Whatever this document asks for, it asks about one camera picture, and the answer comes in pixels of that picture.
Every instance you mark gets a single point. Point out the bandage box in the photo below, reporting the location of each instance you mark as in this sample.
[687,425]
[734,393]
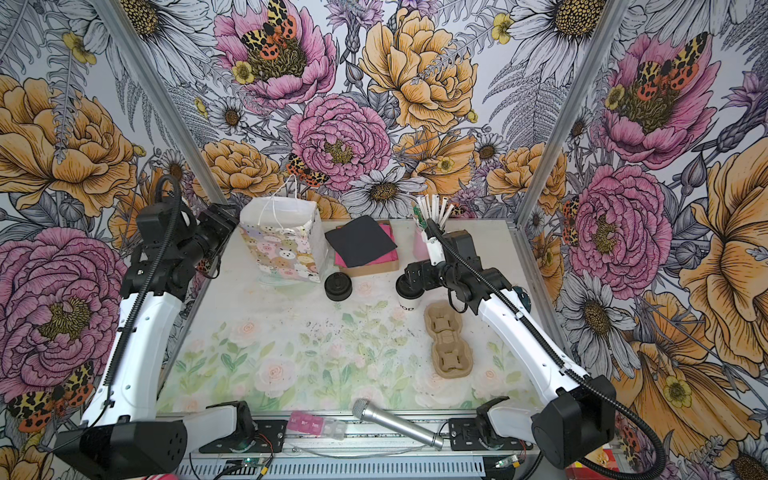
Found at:
[603,457]

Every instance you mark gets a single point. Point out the white paper straws bundle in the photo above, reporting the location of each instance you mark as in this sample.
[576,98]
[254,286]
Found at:
[431,208]

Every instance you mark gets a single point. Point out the black napkin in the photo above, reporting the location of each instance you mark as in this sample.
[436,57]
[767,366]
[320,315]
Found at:
[360,242]

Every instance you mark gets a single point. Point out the cardboard napkin box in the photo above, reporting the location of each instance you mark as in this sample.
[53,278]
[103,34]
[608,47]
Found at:
[374,269]

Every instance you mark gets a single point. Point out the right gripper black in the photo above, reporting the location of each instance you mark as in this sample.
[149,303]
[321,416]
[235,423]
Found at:
[426,270]

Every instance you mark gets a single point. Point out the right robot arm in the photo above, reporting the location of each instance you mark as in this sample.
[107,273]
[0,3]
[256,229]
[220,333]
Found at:
[578,413]

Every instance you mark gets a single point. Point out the pink plastic tray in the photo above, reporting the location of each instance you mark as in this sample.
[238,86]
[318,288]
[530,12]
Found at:
[310,424]

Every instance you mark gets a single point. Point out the black cup lid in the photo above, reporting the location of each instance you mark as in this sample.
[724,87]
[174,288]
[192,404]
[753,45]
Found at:
[406,290]

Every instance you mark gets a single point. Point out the pastel patterned gift bag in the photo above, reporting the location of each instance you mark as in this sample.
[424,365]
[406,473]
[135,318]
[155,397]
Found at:
[285,236]

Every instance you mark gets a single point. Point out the stack of black lids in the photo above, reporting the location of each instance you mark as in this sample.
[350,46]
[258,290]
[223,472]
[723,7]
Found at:
[338,287]

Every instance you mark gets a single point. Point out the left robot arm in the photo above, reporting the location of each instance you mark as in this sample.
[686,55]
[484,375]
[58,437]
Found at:
[120,436]

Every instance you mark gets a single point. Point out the teal alarm clock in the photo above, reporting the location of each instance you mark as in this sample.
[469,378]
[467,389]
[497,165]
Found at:
[524,298]

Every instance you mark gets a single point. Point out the pink straw holder cup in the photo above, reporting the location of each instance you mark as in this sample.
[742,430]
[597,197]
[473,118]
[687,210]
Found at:
[419,248]

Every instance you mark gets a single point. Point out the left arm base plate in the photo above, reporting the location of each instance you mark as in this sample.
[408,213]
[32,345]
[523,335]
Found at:
[268,437]

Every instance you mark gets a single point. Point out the brown pulp cup carrier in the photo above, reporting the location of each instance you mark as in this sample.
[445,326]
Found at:
[451,355]

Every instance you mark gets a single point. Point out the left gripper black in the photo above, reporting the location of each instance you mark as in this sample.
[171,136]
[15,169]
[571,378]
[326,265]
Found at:
[224,223]

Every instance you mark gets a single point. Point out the silver microphone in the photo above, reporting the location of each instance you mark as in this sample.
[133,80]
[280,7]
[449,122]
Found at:
[366,411]

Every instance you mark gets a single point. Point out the pink napkins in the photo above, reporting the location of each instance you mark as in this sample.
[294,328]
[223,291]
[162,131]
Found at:
[386,258]

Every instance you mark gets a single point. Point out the white paper coffee cup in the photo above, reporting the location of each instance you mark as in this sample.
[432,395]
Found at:
[409,304]

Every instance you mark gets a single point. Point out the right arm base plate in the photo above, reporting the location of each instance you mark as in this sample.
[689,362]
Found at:
[464,435]

